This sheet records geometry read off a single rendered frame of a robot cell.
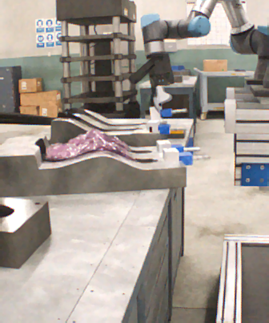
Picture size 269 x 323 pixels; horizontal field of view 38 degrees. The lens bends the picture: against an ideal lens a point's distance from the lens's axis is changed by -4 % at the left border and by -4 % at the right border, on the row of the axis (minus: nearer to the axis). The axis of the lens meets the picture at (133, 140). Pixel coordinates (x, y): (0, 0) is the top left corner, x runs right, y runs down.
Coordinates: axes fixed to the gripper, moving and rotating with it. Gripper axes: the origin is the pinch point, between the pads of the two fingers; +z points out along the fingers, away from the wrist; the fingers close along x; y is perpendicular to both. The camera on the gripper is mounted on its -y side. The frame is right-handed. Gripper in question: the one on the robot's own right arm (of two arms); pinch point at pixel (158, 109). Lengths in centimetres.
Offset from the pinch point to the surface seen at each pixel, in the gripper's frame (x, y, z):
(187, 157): -38.0, 12.1, 15.3
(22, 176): -57, -28, 13
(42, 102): 595, -321, -66
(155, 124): -13.2, 0.5, 5.5
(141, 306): -58, -2, 49
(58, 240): -78, -11, 24
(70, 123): -18.0, -27.9, 1.0
